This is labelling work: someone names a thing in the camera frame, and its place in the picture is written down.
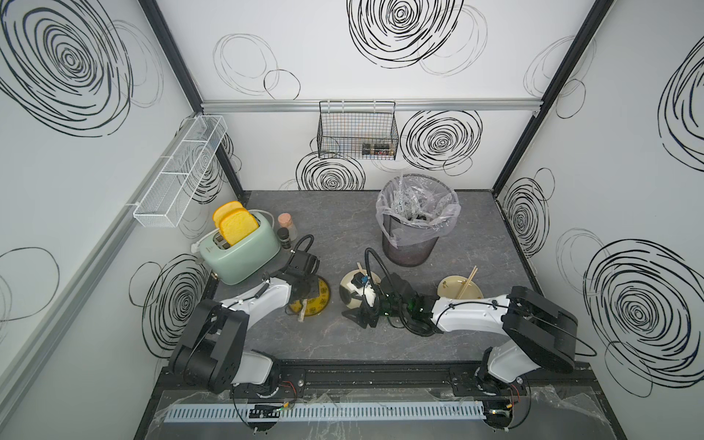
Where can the aluminium wall rail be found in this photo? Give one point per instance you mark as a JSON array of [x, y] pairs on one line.
[[372, 105]]

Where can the mint green toaster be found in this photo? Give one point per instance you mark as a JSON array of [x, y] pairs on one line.
[[234, 264]]

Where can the white slotted cable duct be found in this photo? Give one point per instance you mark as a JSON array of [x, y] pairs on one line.
[[326, 412]]

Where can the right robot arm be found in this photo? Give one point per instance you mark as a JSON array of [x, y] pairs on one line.
[[541, 335]]

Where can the black mesh trash bin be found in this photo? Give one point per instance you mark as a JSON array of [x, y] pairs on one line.
[[410, 250]]

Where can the front yellow bread slice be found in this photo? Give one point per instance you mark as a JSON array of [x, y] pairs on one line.
[[237, 225]]

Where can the cream plate with black patch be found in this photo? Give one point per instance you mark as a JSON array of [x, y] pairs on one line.
[[345, 286]]

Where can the wrapped chopsticks on yellow plate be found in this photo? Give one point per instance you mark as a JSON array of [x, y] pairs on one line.
[[302, 312]]

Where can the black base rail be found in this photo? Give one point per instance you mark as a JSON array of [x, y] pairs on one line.
[[300, 378]]

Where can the yellow patterned plate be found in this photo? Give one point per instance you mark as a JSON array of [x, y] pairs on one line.
[[315, 306]]

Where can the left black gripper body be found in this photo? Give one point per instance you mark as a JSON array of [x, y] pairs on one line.
[[311, 285]]

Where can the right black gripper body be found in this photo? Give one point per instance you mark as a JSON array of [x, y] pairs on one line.
[[381, 308]]

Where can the back yellow bread slice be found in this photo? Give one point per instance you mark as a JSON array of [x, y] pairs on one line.
[[225, 210]]

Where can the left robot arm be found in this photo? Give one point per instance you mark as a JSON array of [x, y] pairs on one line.
[[211, 351]]

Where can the black capped spice jar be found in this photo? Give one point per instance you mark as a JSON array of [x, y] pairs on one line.
[[284, 237]]

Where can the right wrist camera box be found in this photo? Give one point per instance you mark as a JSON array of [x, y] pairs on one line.
[[362, 292]]

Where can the yellow bread slice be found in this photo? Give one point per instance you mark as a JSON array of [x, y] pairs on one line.
[[225, 210], [237, 225]]

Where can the cream plate with red marks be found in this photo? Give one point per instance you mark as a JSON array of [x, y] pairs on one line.
[[456, 287]]

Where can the black wire wall basket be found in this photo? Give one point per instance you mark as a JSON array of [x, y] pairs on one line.
[[370, 136]]

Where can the cork topped glass bottle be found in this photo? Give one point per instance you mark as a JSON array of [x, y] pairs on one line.
[[286, 220]]

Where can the white wire wall shelf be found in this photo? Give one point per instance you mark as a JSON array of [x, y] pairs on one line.
[[173, 189]]

